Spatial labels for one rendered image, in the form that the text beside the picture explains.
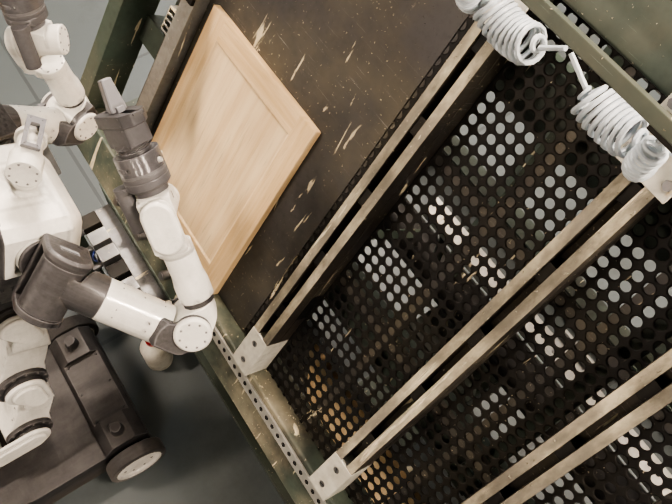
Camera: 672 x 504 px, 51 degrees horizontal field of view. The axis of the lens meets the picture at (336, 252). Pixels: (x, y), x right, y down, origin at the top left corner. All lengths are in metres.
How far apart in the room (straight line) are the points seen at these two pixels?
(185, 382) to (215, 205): 1.08
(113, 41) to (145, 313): 0.91
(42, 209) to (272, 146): 0.50
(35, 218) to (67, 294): 0.17
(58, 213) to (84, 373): 1.17
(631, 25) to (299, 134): 0.75
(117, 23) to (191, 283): 0.88
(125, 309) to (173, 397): 1.30
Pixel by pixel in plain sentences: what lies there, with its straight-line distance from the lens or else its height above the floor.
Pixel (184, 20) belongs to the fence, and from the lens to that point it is 1.84.
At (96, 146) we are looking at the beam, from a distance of 2.19.
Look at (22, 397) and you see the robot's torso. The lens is 2.17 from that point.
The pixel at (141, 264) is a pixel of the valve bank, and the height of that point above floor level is 0.74.
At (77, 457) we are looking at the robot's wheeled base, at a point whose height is 0.17.
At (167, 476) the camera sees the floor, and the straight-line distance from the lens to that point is 2.67.
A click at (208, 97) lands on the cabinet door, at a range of 1.81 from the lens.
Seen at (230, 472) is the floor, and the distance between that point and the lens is 2.64.
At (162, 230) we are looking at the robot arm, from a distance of 1.38.
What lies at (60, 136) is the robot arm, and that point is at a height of 1.16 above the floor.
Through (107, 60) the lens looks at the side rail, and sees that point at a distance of 2.16.
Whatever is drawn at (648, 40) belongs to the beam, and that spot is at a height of 1.89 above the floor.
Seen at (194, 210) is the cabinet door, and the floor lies 0.99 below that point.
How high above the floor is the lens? 2.59
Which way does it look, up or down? 62 degrees down
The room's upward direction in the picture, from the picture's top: 6 degrees clockwise
